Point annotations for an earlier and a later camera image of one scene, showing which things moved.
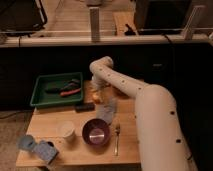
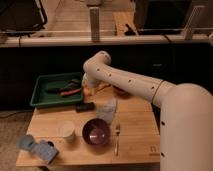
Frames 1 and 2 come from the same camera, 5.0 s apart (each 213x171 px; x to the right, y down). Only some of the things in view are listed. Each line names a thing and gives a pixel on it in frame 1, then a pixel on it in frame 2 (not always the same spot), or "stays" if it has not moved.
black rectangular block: x=84 y=107 stays
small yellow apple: x=95 y=96 to x=86 y=91
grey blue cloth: x=106 y=111 stays
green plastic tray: x=58 y=89 stays
